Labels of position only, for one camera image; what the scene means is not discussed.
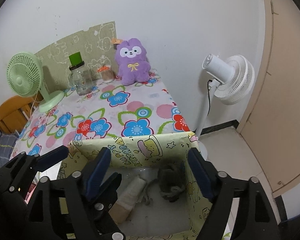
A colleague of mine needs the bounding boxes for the grey and tan sock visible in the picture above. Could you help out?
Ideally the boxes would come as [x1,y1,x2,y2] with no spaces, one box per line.
[109,176,147,224]

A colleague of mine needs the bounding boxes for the dark grey knit fabric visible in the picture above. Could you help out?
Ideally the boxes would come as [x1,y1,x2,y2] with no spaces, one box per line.
[142,162,186,206]

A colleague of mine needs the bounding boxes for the grey plaid pillow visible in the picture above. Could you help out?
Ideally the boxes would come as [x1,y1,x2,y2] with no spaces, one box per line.
[0,132,18,168]

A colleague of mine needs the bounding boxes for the wooden bed headboard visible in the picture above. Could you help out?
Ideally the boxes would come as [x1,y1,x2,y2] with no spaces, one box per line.
[0,93,43,134]

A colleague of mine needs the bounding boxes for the yellow cartoon storage box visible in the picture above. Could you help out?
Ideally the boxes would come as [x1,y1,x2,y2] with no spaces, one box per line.
[57,132,212,239]

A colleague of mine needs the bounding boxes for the beige door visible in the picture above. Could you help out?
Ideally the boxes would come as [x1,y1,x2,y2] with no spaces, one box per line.
[238,0,300,197]

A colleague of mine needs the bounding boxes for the green desk fan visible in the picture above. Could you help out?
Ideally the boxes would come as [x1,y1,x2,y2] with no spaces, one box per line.
[6,53,65,113]

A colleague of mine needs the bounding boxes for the floral tablecloth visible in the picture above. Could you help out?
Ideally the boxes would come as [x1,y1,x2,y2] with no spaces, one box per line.
[11,69,190,157]

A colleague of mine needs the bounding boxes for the glass mason jar mug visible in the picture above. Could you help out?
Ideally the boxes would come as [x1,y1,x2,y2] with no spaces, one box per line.
[69,63,94,95]

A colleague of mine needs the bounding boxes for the white standing fan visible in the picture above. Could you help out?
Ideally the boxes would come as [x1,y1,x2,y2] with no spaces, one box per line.
[193,54,255,160]

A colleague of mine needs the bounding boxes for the green cup on jar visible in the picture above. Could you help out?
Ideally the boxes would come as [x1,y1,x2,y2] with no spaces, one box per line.
[69,51,84,67]

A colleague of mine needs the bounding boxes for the toothpick jar orange lid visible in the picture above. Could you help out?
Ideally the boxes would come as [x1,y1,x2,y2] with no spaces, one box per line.
[97,65,114,83]

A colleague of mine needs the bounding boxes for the green cartoon pattern board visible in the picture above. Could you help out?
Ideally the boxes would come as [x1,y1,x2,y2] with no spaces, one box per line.
[36,21,119,93]

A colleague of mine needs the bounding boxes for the purple plush rabbit toy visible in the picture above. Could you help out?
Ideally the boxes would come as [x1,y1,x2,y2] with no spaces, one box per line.
[115,38,151,86]

